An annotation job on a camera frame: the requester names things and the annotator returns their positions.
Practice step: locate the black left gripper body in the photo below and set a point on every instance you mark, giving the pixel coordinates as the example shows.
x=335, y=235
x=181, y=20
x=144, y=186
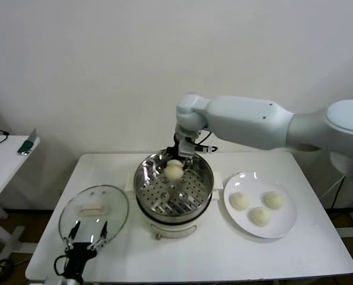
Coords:
x=78, y=255

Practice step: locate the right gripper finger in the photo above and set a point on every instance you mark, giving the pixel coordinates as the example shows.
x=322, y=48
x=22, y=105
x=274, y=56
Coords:
x=188, y=164
x=168, y=155

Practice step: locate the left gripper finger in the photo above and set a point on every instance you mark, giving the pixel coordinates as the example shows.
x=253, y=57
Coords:
x=100, y=239
x=71, y=237

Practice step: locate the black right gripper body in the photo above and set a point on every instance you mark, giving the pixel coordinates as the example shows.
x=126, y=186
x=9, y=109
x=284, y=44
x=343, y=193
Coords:
x=176, y=145

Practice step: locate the white steamed baozi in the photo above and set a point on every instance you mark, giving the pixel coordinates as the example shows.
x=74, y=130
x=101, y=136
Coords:
x=260, y=215
x=239, y=201
x=273, y=199
x=173, y=173

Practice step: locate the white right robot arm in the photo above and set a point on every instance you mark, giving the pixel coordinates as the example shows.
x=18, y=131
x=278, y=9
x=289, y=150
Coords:
x=247, y=124

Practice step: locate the stainless steel steamer basket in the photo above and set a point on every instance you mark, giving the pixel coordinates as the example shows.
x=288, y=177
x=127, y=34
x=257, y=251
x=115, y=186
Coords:
x=201, y=175

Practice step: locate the white electric cooker pot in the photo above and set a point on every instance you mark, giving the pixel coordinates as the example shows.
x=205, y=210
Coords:
x=173, y=230

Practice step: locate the white side table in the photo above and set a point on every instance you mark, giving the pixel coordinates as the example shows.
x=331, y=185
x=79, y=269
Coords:
x=7, y=166

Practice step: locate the green circuit board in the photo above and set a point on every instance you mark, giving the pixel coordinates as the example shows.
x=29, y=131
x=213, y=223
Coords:
x=26, y=147

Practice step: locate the white round plate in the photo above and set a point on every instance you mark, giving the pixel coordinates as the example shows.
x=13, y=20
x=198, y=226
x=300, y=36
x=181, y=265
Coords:
x=283, y=221

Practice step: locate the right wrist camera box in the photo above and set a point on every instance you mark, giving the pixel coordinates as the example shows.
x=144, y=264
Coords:
x=186, y=148

